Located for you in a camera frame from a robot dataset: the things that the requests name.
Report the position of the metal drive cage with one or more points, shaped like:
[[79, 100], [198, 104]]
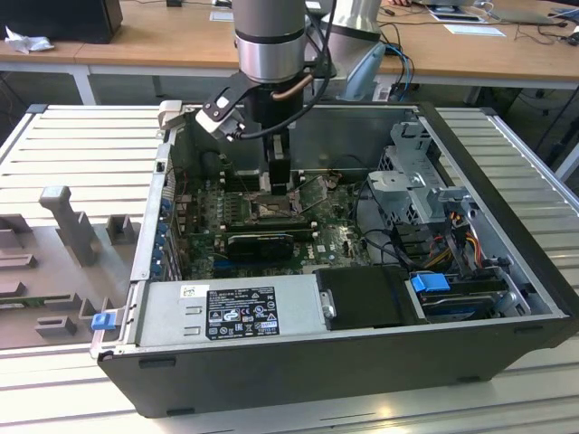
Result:
[[393, 185]]

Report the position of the black power supply label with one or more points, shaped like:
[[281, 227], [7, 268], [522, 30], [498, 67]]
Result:
[[242, 312]]

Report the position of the blue expansion slot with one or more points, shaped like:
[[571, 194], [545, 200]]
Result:
[[226, 263]]

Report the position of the CPU socket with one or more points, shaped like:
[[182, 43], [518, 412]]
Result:
[[267, 211]]

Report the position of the pale blue teach pendant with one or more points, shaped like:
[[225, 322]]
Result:
[[364, 72]]

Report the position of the grey parts rack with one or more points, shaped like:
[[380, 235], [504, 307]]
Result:
[[45, 253]]

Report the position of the silver power supply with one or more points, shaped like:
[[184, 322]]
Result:
[[163, 316]]

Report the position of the black RAM slot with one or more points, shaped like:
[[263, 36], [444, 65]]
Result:
[[267, 236], [267, 230], [267, 220], [253, 183], [253, 174], [253, 187], [253, 178], [267, 225]]

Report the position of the crumpled white paper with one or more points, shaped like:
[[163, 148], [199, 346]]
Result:
[[27, 43]]

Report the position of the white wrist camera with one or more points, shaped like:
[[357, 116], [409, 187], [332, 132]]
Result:
[[217, 124]]

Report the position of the black monitor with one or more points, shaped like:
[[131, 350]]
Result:
[[59, 20]]

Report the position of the blue plastic latch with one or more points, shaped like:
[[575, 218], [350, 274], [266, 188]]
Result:
[[101, 322]]

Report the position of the grey case latch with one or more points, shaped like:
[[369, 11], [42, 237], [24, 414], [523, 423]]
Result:
[[169, 113]]

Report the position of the black PC case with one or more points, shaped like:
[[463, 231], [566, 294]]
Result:
[[316, 375]]

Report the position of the wooden desk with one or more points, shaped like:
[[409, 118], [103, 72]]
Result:
[[158, 40]]

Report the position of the green circuit board stick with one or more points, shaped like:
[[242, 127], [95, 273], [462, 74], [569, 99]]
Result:
[[18, 304]]

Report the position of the black plastic shroud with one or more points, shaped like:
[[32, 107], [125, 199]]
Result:
[[362, 294]]

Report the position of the green motherboard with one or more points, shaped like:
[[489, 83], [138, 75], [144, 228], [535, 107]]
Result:
[[335, 244]]

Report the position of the grey laptop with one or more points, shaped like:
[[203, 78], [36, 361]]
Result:
[[529, 16]]

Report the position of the black graphics card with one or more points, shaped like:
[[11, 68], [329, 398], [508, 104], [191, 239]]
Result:
[[258, 248]]

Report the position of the hard disk in blue carrier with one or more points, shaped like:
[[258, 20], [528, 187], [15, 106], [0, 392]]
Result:
[[429, 285]]

